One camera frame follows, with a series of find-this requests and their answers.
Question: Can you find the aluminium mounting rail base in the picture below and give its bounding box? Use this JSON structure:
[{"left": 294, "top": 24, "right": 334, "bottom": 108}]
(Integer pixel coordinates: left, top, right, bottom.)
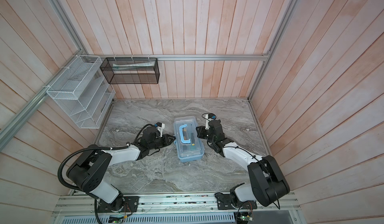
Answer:
[{"left": 50, "top": 192, "right": 306, "bottom": 224}]

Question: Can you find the white wire mesh shelf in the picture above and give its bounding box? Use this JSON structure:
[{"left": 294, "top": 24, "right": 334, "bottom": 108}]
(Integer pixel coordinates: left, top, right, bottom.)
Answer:
[{"left": 47, "top": 55, "right": 116, "bottom": 129}]

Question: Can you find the horizontal aluminium wall rail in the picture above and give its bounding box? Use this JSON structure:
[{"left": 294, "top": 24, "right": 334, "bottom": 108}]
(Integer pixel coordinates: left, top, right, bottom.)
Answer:
[{"left": 97, "top": 54, "right": 269, "bottom": 61}]

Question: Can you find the black mesh basket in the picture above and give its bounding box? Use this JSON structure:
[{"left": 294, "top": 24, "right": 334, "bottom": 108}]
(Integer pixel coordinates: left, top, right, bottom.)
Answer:
[{"left": 100, "top": 57, "right": 160, "bottom": 84}]

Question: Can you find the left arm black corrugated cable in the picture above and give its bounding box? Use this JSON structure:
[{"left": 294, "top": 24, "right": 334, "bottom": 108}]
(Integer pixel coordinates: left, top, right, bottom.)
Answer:
[{"left": 57, "top": 123, "right": 157, "bottom": 224}]

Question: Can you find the right camera black cable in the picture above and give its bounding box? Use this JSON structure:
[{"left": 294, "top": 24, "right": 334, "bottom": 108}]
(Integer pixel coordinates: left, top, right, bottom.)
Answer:
[{"left": 201, "top": 112, "right": 281, "bottom": 210}]

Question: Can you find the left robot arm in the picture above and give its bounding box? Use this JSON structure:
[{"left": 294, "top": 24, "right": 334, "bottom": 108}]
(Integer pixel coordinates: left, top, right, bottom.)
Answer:
[{"left": 62, "top": 127, "right": 176, "bottom": 204}]

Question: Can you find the blue plastic tool box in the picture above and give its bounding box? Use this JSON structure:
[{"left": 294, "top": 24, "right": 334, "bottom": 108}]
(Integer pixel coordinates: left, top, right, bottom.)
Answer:
[{"left": 174, "top": 116, "right": 205, "bottom": 163}]

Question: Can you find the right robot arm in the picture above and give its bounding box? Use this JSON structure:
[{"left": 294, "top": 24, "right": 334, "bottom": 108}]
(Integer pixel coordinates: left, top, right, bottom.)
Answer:
[{"left": 196, "top": 120, "right": 291, "bottom": 207}]

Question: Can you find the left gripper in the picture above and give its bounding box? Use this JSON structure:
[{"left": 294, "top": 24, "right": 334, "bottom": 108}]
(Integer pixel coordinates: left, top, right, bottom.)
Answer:
[{"left": 148, "top": 134, "right": 177, "bottom": 150}]

